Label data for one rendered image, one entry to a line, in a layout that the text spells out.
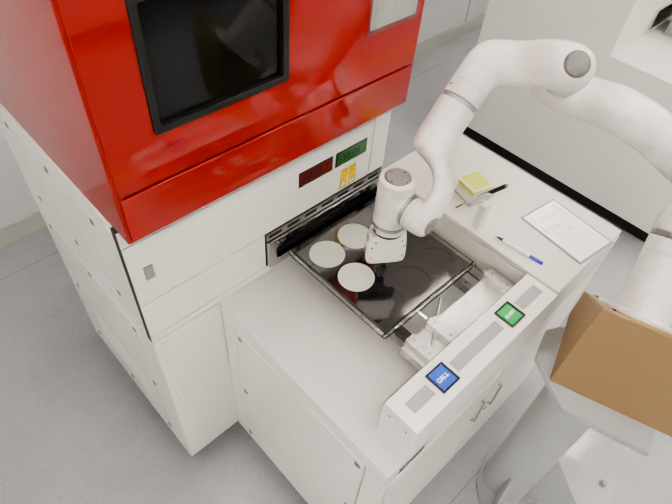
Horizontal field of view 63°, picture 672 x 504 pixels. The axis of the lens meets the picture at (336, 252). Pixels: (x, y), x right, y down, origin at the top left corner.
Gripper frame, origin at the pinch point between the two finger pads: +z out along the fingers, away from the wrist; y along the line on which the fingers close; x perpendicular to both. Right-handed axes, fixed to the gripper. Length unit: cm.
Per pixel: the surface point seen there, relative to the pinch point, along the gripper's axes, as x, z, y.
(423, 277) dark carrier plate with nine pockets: -2.4, 2.8, 11.9
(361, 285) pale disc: -3.2, 2.7, -5.5
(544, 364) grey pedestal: -28.2, 10.7, 38.7
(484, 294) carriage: -8.6, 4.7, 27.7
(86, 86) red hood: -12, -64, -56
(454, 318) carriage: -15.2, 4.7, 17.0
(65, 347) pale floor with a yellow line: 48, 93, -112
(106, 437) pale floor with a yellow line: 6, 93, -91
